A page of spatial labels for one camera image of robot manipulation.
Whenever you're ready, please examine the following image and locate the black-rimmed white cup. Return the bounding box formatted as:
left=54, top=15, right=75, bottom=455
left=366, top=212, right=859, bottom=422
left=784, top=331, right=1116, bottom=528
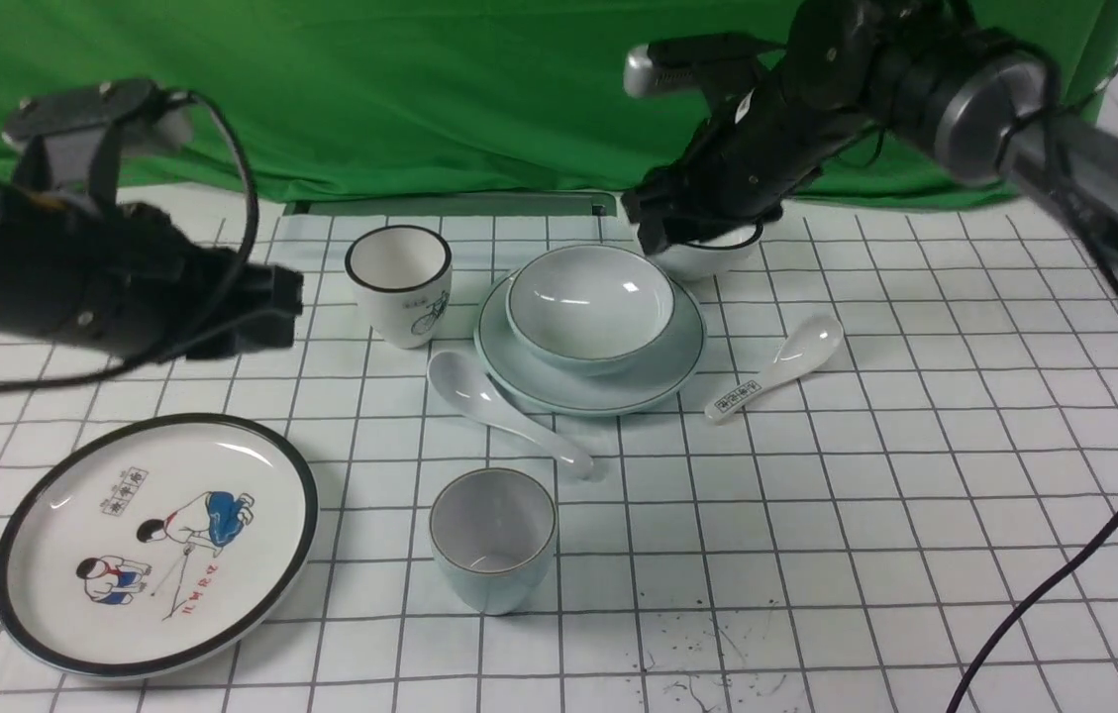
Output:
left=345, top=225, right=452, bottom=351

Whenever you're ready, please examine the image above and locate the pale green bowl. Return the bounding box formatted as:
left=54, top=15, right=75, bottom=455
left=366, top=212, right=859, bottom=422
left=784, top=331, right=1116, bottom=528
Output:
left=505, top=244, right=678, bottom=375

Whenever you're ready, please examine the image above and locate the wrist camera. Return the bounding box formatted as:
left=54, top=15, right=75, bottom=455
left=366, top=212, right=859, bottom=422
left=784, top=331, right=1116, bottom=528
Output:
left=623, top=32, right=786, bottom=110
left=2, top=78, right=195, bottom=215

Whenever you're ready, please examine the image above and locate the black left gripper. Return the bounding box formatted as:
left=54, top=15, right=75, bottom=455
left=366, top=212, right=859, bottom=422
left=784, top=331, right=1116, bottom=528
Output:
left=0, top=182, right=304, bottom=360

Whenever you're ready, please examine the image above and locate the plain white ceramic spoon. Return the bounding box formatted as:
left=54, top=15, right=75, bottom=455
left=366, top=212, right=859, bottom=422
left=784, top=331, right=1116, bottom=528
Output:
left=426, top=351, right=596, bottom=481

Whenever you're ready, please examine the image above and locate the pale green plate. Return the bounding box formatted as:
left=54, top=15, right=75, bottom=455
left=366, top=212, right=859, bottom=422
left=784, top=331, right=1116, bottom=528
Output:
left=472, top=272, right=707, bottom=417

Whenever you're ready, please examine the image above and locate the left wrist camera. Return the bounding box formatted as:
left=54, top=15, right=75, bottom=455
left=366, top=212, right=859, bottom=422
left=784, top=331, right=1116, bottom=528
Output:
left=2, top=78, right=195, bottom=215

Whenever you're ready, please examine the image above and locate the black-rimmed illustrated plate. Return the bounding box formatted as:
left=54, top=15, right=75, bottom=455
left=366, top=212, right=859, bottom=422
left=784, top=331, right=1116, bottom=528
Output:
left=0, top=412, right=320, bottom=678

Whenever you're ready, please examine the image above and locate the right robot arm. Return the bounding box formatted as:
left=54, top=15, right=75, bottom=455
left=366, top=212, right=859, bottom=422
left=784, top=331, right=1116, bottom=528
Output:
left=620, top=1, right=1118, bottom=298

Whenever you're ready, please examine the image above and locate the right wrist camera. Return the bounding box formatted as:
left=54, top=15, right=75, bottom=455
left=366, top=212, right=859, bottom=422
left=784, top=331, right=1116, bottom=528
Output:
left=623, top=32, right=786, bottom=110

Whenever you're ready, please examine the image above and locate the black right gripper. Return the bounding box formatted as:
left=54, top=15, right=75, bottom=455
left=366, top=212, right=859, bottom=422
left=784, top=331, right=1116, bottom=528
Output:
left=620, top=59, right=866, bottom=256

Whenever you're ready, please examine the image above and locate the black-rimmed illustrated bowl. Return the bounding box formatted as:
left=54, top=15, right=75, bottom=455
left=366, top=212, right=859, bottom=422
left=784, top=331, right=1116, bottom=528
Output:
left=650, top=226, right=762, bottom=281

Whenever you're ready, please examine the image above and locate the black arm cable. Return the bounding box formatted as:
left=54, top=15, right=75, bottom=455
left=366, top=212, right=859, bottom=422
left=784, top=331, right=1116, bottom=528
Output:
left=945, top=460, right=1118, bottom=713
left=0, top=91, right=260, bottom=402

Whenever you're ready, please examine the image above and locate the white spoon with characters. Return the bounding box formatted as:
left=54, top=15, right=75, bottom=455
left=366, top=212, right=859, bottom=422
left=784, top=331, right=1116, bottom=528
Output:
left=704, top=313, right=845, bottom=424

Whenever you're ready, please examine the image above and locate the pale green plain cup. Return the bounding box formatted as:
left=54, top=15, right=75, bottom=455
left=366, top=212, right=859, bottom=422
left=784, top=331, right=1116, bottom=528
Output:
left=428, top=466, right=559, bottom=617

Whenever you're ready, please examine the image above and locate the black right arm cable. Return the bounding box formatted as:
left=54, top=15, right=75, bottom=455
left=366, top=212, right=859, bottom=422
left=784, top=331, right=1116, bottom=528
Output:
left=945, top=460, right=1118, bottom=713

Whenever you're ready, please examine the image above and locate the green backdrop cloth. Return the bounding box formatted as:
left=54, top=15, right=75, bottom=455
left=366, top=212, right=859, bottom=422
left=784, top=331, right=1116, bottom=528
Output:
left=0, top=0, right=1118, bottom=213

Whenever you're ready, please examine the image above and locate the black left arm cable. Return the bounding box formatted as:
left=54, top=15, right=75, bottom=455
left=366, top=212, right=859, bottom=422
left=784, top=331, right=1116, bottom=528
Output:
left=0, top=91, right=260, bottom=402

